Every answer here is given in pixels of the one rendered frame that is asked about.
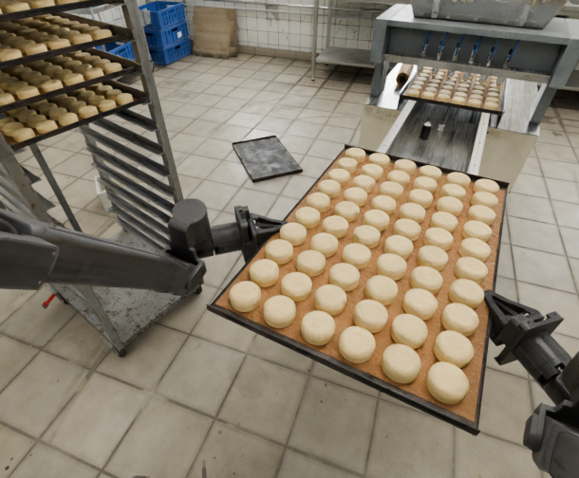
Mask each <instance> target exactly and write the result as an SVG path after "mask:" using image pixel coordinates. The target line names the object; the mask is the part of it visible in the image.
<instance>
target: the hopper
mask: <svg viewBox="0 0 579 478"><path fill-rule="evenodd" d="M410 1H411V6H412V11H413V15H414V17H419V18H428V19H438V20H448V21H458V22H467V23H477V24H487V25H497V26H506V27H516V28H535V29H543V28H545V26H546V25H547V24H548V23H549V22H550V21H551V19H552V18H553V17H554V16H555V15H556V14H557V13H558V12H559V11H560V9H561V8H563V7H564V6H565V5H566V4H567V3H568V2H569V0H410Z"/></svg>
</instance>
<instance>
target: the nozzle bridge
mask: <svg viewBox="0 0 579 478"><path fill-rule="evenodd" d="M430 30H432V31H431V33H430V35H429V37H428V47H427V52H426V54H425V55H426V56H425V58H421V57H420V54H421V49H422V46H423V44H424V41H425V39H426V38H427V35H428V33H429V31H430ZM446 32H449V33H448V34H447V36H446V38H445V40H444V49H443V52H442V56H441V59H440V60H437V59H436V57H437V53H438V49H439V46H440V42H441V41H443V38H444V36H445V34H446ZM464 34H466V35H465V37H464V38H463V40H462V42H461V46H460V53H459V55H458V60H457V61H456V62H452V59H453V55H454V51H455V49H456V47H457V44H458V43H459V42H460V40H461V38H462V36H463V35H464ZM481 36H483V38H482V40H481V42H480V44H479V46H478V48H477V54H476V58H475V60H474V63H473V64H469V63H468V62H469V59H470V55H471V52H472V50H473V49H474V46H475V45H477V43H478V42H479V40H480V38H481ZM499 38H502V39H501V40H500V42H499V44H498V46H497V48H496V50H495V56H494V58H493V61H492V64H491V65H490V66H486V65H485V64H486V61H487V58H488V55H489V52H490V51H491V49H492V47H493V46H496V44H497V42H498V40H499ZM518 40H520V42H519V44H518V46H517V48H516V50H515V51H514V54H513V57H512V60H511V62H510V65H509V67H508V68H507V69H505V68H502V66H503V64H504V61H505V59H506V56H507V54H508V53H509V51H510V49H511V48H514V47H515V46H516V44H517V42H518ZM578 60H579V20H576V19H564V18H554V17H553V18H552V19H551V21H550V22H549V23H548V24H547V25H546V26H545V28H543V29H535V28H516V27H506V26H497V25H487V24H477V23H467V22H458V21H448V20H438V19H428V18H419V17H414V15H413V11H412V6H411V5H402V4H396V5H394V6H393V7H391V8H390V9H388V10H387V11H385V12H384V13H383V14H381V15H380V16H378V17H377V18H376V19H375V25H374V31H373V39H372V46H371V52H370V59H369V61H370V62H374V63H375V66H374V73H373V80H372V85H371V92H370V96H374V97H379V96H380V94H381V93H382V92H383V90H384V89H385V83H386V77H387V72H388V67H389V62H392V63H399V64H411V65H418V66H425V67H433V68H439V69H446V70H453V71H459V72H466V73H473V74H479V75H486V76H493V77H500V78H507V79H514V80H520V81H527V82H534V83H542V85H541V87H540V89H539V91H538V93H537V96H536V98H535V100H534V102H533V104H532V108H531V110H530V112H529V123H531V124H536V125H539V124H540V122H541V120H542V119H543V117H544V115H545V113H546V111H547V109H548V107H549V105H550V103H551V100H552V98H553V96H554V94H555V92H556V90H557V88H560V89H563V88H564V87H565V85H566V83H567V81H568V79H569V77H570V74H571V72H572V70H573V69H574V67H575V65H576V63H577V61H578Z"/></svg>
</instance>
